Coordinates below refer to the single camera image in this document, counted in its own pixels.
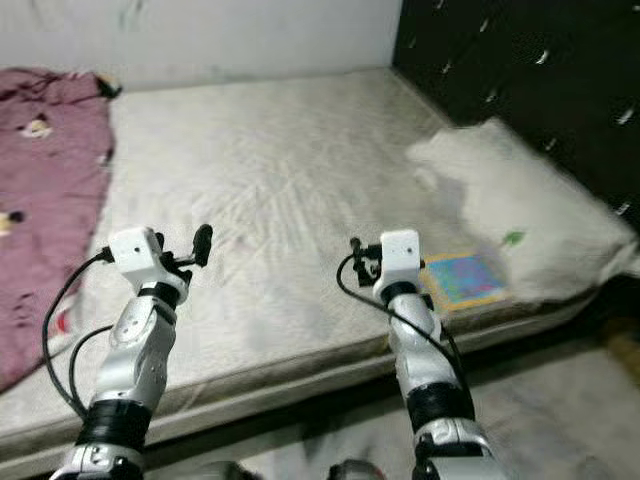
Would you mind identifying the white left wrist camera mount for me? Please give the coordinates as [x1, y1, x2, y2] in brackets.
[107, 226, 186, 299]

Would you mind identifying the purple cartoon print blanket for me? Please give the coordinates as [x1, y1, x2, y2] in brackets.
[0, 66, 116, 391]

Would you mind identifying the white quilted mattress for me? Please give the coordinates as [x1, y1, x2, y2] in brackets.
[0, 68, 640, 466]

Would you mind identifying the colourful yellow-edged picture book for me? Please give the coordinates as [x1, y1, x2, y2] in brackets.
[420, 250, 511, 311]

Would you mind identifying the grey robot right leg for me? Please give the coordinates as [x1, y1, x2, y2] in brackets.
[325, 460, 386, 480]

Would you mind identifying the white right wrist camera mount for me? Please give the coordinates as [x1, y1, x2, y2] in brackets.
[372, 230, 423, 296]

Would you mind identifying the white pillow with tree print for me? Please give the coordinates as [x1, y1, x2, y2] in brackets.
[407, 118, 640, 301]

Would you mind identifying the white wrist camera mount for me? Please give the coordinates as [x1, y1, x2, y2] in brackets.
[107, 226, 186, 299]
[372, 230, 423, 296]

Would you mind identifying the black tufted headboard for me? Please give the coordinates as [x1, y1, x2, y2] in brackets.
[390, 0, 640, 226]

